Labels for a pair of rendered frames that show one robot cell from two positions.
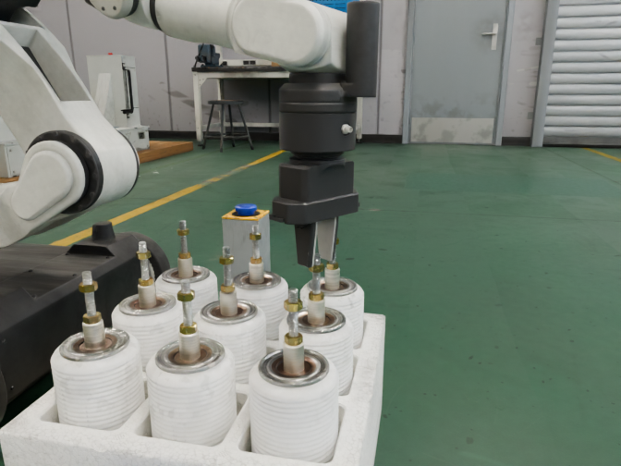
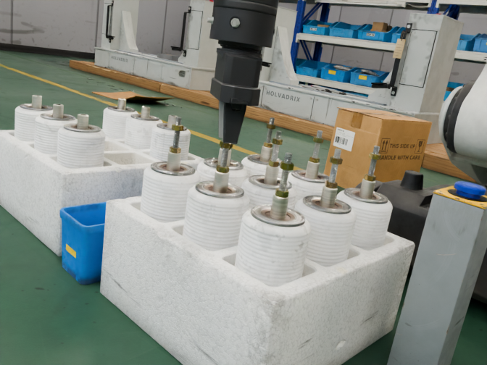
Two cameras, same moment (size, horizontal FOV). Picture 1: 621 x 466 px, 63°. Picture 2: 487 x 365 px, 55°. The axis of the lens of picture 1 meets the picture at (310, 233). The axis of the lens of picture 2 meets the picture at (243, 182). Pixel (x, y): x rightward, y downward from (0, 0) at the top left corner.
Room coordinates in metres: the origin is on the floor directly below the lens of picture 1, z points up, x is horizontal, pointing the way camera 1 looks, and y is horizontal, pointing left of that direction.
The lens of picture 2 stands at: (0.97, -0.59, 0.46)
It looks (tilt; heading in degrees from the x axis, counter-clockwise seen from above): 16 degrees down; 120
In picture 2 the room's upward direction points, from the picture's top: 9 degrees clockwise
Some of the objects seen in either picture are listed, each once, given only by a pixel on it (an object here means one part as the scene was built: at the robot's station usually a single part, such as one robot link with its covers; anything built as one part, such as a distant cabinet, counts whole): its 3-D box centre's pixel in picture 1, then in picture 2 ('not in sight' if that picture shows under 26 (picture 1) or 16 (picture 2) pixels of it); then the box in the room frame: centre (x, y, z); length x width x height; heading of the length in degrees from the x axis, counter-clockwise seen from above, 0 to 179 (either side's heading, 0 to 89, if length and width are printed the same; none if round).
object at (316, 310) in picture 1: (316, 311); (220, 182); (0.60, -0.01, 0.26); 0.02 x 0.02 x 0.03
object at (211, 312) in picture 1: (228, 312); (269, 182); (0.62, 0.11, 0.25); 0.08 x 0.08 x 0.01
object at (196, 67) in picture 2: not in sight; (163, 38); (-2.23, 3.01, 0.45); 1.61 x 0.57 x 0.74; 168
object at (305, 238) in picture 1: (302, 241); (227, 117); (0.58, 0.01, 0.36); 0.03 x 0.02 x 0.06; 45
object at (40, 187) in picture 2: not in sight; (100, 179); (0.08, 0.23, 0.09); 0.39 x 0.39 x 0.18; 77
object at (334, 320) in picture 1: (316, 320); (219, 190); (0.60, -0.01, 0.25); 0.08 x 0.08 x 0.01
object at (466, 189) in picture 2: (246, 210); (468, 191); (0.92, 0.12, 0.32); 0.04 x 0.04 x 0.02
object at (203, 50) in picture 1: (207, 55); not in sight; (5.15, 0.99, 0.87); 0.41 x 0.17 x 0.25; 168
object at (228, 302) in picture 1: (228, 302); (271, 175); (0.62, 0.11, 0.26); 0.02 x 0.02 x 0.03
